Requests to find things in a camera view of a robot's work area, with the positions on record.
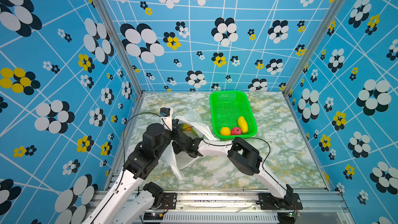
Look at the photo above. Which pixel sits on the right aluminium corner post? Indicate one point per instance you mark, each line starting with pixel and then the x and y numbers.
pixel 314 43

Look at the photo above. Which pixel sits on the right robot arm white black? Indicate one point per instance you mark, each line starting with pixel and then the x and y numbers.
pixel 245 158

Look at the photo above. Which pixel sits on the left aluminium corner post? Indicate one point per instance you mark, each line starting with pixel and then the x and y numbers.
pixel 111 29

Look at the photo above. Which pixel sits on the yellow lemon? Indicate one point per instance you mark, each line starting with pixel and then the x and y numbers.
pixel 225 131

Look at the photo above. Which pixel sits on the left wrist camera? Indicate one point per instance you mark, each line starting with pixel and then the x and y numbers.
pixel 165 115

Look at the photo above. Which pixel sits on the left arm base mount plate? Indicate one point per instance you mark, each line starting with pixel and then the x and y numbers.
pixel 165 201

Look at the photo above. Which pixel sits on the left circuit board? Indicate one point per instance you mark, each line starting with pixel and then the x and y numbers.
pixel 153 216

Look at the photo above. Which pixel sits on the aluminium front rail frame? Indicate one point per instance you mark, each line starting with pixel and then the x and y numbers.
pixel 231 207

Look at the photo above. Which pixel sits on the white plastic bag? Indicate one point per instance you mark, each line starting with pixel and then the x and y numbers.
pixel 188 133

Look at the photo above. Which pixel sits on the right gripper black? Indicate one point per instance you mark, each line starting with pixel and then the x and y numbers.
pixel 174 147

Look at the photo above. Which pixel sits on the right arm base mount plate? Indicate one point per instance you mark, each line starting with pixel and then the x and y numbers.
pixel 268 202

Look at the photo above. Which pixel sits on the yellow mango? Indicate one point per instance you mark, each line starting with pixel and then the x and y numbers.
pixel 243 125

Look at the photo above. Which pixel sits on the green plastic basket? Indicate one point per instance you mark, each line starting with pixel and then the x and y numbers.
pixel 226 107

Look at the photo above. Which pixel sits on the red dragon fruit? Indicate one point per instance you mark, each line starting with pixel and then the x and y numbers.
pixel 236 131

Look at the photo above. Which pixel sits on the aluminium corner post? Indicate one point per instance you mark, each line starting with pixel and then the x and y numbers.
pixel 314 43
pixel 111 29

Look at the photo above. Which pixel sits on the right circuit board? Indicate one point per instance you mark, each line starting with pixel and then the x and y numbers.
pixel 287 218

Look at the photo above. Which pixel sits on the circuit board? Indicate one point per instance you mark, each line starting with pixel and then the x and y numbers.
pixel 287 218
pixel 153 216

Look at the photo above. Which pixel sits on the yellow banana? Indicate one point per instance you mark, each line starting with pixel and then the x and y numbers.
pixel 185 127

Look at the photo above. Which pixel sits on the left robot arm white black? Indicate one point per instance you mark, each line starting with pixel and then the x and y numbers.
pixel 139 164

